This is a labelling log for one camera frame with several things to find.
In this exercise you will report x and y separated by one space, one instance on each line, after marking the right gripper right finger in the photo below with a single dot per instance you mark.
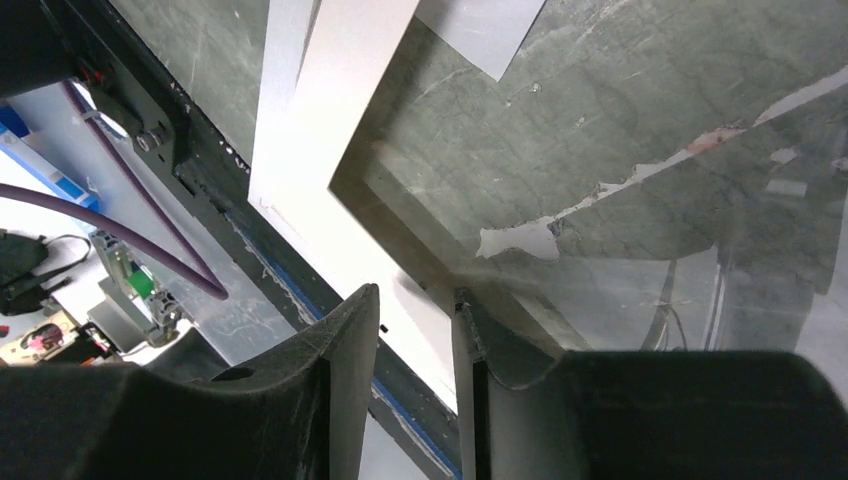
523 414

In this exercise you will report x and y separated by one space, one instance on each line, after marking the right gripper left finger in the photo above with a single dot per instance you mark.
296 411

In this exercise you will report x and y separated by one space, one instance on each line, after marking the clear glass pane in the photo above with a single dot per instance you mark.
658 175

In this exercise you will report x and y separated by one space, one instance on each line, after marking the silver picture frame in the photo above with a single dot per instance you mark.
322 63

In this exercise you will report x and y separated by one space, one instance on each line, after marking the white photo sheet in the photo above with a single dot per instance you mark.
487 33

